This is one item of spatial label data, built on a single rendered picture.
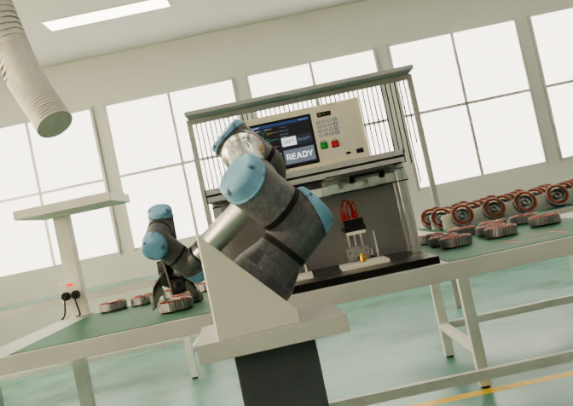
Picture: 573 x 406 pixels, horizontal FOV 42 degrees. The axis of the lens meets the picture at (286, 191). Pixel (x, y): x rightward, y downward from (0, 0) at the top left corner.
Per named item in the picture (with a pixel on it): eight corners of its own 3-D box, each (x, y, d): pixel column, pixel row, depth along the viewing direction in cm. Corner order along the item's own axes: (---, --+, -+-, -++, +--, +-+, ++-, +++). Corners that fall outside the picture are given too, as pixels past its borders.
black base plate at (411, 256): (440, 263, 218) (438, 255, 218) (224, 309, 218) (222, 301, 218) (413, 255, 265) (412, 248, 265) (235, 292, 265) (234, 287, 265)
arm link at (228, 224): (303, 165, 220) (198, 274, 235) (275, 142, 216) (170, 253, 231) (304, 182, 209) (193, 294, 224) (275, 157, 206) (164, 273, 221)
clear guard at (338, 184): (408, 179, 226) (404, 159, 226) (330, 195, 226) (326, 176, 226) (393, 184, 258) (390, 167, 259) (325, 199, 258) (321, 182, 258)
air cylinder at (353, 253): (371, 260, 252) (367, 244, 252) (350, 265, 252) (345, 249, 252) (369, 259, 257) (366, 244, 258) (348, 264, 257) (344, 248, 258)
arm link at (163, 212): (143, 215, 225) (148, 202, 233) (149, 246, 230) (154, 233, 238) (169, 214, 225) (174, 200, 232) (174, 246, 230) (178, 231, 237)
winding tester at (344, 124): (370, 155, 254) (357, 96, 255) (244, 182, 254) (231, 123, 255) (359, 164, 293) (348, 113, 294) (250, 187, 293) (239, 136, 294)
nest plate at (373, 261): (390, 261, 233) (389, 258, 233) (343, 271, 233) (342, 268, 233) (384, 258, 248) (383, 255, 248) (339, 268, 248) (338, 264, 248)
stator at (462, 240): (449, 249, 254) (447, 239, 254) (435, 250, 265) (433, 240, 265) (478, 242, 257) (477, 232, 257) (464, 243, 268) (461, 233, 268)
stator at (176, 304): (195, 307, 239) (193, 296, 239) (160, 316, 236) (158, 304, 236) (192, 305, 250) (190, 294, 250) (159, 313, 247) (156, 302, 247)
